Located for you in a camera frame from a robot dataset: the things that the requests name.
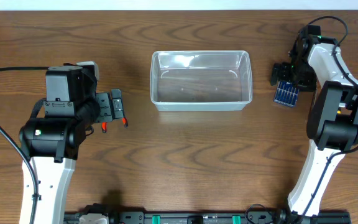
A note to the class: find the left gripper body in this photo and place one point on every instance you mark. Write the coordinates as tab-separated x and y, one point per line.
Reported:
110	107

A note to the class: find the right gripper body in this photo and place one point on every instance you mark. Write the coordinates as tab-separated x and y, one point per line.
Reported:
289	76

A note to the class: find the red handled pliers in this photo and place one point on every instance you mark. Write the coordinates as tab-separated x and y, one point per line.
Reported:
104	125

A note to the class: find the blue precision screwdriver set case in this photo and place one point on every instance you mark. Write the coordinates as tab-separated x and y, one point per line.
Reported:
286	94

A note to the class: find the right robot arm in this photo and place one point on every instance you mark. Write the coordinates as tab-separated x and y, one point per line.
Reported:
332	127

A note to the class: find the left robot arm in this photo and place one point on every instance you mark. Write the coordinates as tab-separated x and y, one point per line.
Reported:
51	137

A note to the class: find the clear plastic container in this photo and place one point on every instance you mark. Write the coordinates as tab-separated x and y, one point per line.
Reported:
201	80

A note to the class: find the black mounting rail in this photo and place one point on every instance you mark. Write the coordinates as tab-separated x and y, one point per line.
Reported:
97	213

